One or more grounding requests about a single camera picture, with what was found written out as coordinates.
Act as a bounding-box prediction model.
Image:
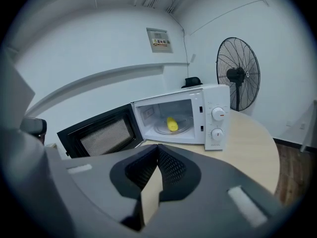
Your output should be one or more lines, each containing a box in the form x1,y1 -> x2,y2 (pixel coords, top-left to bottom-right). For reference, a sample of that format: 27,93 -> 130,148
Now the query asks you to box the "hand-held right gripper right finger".
143,143 -> 285,238

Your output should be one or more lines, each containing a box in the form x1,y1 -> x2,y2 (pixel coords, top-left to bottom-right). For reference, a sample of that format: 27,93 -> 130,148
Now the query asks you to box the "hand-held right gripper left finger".
46,144 -> 159,238

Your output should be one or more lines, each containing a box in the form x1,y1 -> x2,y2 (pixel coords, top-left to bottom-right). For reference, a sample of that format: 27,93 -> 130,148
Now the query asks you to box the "yellow corn cob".
166,117 -> 179,133

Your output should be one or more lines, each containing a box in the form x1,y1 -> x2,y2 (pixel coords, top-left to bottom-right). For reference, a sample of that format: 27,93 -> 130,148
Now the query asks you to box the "white microwave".
56,84 -> 231,160

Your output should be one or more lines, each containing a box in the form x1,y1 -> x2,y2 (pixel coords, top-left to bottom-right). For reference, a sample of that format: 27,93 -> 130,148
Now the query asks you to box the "round light wooden table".
46,110 -> 281,227

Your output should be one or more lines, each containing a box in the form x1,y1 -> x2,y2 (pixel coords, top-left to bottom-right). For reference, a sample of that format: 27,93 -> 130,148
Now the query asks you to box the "black rounded object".
181,76 -> 204,89

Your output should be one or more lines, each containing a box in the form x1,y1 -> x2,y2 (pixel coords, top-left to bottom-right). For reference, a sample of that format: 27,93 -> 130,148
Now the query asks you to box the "black standing fan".
216,37 -> 261,112

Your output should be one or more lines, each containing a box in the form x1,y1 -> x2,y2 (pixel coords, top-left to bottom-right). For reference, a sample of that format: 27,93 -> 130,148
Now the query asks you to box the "grey wall electrical panel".
146,27 -> 173,54

